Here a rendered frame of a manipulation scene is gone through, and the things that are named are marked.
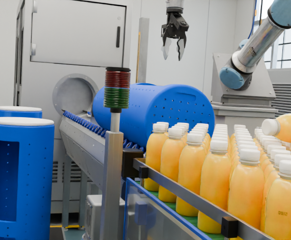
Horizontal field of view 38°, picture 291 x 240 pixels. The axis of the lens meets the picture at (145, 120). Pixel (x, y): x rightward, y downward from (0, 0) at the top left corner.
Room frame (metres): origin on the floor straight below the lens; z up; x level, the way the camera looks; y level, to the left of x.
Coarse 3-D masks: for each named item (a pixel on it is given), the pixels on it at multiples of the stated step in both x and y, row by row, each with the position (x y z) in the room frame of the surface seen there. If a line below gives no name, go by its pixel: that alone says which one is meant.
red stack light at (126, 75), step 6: (108, 72) 1.04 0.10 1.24; (114, 72) 1.03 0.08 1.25; (120, 72) 1.03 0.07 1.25; (126, 72) 1.04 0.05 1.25; (108, 78) 1.04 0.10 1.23; (114, 78) 1.03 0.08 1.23; (120, 78) 1.03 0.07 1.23; (126, 78) 1.04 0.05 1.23; (108, 84) 1.04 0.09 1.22; (114, 84) 1.03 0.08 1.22; (120, 84) 1.03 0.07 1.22; (126, 84) 1.04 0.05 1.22
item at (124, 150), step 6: (126, 150) 1.41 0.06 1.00; (132, 150) 1.41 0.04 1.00; (138, 150) 1.42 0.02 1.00; (126, 156) 1.39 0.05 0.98; (132, 156) 1.40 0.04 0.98; (138, 156) 1.41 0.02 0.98; (144, 156) 1.46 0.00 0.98; (126, 162) 1.39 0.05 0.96; (132, 162) 1.40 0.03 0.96; (126, 168) 1.39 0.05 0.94; (132, 168) 1.40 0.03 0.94; (126, 174) 1.39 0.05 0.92; (132, 174) 1.40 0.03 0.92; (138, 174) 1.41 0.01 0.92
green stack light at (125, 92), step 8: (104, 88) 1.05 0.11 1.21; (112, 88) 1.03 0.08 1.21; (120, 88) 1.03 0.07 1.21; (104, 96) 1.05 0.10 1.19; (112, 96) 1.03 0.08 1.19; (120, 96) 1.03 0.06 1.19; (128, 96) 1.05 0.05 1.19; (104, 104) 1.05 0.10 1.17; (112, 104) 1.03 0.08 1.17; (120, 104) 1.03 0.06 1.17; (128, 104) 1.06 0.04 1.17
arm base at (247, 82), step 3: (249, 78) 2.04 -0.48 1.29; (246, 81) 2.04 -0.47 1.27; (249, 81) 2.06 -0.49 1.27; (243, 84) 2.05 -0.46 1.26; (246, 84) 2.05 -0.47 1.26; (249, 84) 2.07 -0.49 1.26; (243, 87) 2.06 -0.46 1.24; (246, 87) 2.07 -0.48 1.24; (237, 90) 2.07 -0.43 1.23; (240, 90) 2.07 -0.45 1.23
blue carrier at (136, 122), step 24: (96, 96) 2.31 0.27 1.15; (144, 96) 1.62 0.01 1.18; (168, 96) 1.54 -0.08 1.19; (192, 96) 1.57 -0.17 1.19; (96, 120) 2.32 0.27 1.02; (120, 120) 1.80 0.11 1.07; (144, 120) 1.51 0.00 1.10; (168, 120) 1.54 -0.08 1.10; (192, 120) 1.57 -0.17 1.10; (144, 144) 1.60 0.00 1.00
